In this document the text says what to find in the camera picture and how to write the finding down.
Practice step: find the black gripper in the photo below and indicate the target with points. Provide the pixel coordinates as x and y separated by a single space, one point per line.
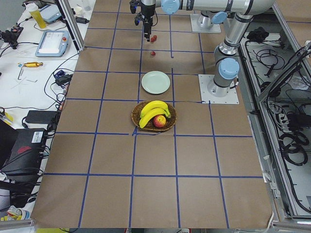
146 12

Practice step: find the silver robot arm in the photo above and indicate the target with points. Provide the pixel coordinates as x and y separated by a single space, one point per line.
212 19
227 67

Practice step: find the light green plate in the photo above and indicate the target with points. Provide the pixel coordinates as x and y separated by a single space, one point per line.
155 82

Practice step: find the small black adapter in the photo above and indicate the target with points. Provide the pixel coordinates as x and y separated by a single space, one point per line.
81 20

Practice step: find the white paper cup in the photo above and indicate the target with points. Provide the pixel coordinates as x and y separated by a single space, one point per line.
78 11

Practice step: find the yellow banana bunch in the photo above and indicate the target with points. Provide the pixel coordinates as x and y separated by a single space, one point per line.
152 109

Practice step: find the woven wicker basket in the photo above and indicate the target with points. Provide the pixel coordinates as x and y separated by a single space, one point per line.
135 115

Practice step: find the near blue teach pendant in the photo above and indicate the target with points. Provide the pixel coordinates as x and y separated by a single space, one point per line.
52 44

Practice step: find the blue teach pendant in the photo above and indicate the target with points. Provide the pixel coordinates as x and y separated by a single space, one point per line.
50 13
52 44

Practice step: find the red yellow apple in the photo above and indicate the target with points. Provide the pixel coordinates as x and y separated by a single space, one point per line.
159 121

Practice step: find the far blue teach pendant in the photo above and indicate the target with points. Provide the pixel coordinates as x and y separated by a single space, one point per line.
50 13

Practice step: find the black cloth bundle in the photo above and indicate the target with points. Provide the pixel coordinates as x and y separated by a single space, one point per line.
258 35

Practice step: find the yellow drink bottle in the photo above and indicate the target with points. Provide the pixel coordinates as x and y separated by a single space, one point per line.
33 9

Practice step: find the gold metal cylinder tool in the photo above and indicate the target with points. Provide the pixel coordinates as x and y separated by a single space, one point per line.
33 64

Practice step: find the black power adapter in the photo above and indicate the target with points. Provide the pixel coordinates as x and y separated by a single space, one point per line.
40 117

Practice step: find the black computer box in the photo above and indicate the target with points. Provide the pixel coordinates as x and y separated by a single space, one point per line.
21 150

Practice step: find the aluminium frame post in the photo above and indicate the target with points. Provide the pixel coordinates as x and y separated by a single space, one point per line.
70 21

